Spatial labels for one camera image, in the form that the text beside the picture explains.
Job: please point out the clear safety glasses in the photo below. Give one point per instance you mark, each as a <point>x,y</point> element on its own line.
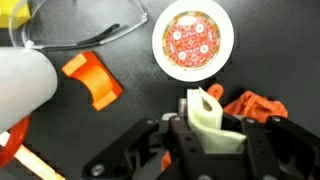
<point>83,41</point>

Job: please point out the small white red-patterned plate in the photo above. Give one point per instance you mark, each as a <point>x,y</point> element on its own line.
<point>193,40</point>

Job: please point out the cream plastic piece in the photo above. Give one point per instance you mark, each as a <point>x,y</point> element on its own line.
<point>206,123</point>

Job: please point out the orange arch-shaped block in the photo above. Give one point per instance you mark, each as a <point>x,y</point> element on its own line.
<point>93,80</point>

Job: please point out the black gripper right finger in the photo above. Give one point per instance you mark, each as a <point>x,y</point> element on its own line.
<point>260,146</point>

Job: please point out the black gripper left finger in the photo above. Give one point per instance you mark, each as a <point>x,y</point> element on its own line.
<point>186,146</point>

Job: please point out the orange cloth towel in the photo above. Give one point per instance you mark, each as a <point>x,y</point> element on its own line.
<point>256,105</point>

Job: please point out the yellow polygonal block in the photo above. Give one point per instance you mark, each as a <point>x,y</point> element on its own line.
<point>13,13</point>

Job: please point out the flat wooden stick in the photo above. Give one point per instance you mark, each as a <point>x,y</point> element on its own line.
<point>33,161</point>

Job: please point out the white mug red interior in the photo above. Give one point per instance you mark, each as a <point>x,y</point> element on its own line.
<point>23,83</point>

